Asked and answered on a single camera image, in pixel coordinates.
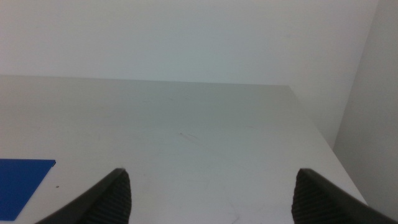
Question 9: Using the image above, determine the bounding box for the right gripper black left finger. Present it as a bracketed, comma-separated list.
[34, 167, 132, 224]

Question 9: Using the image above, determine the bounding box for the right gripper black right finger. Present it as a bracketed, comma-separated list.
[290, 168, 398, 224]

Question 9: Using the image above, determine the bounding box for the blue rectangular mat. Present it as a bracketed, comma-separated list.
[0, 158, 57, 222]

